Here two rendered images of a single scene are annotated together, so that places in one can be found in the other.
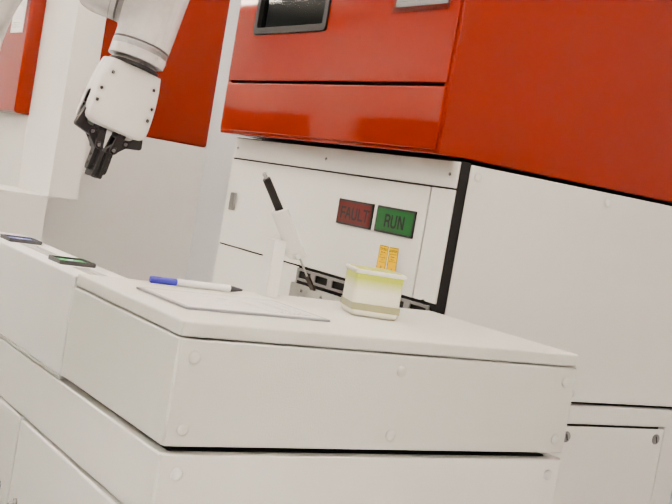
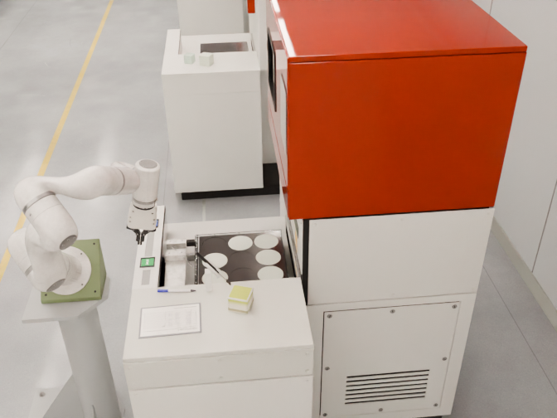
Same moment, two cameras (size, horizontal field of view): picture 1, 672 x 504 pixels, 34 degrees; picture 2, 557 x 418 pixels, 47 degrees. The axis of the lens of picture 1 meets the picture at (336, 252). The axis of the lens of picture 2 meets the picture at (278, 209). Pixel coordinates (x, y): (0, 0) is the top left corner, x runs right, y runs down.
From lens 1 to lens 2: 1.69 m
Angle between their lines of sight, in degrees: 41
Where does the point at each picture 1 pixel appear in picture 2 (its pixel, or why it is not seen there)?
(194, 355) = (129, 368)
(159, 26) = (144, 195)
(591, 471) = (411, 322)
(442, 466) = (249, 383)
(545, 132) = (353, 198)
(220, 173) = not seen: outside the picture
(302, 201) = not seen: hidden behind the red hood
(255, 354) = (153, 364)
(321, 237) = not seen: hidden behind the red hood
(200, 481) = (146, 396)
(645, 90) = (422, 164)
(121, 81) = (137, 214)
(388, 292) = (241, 305)
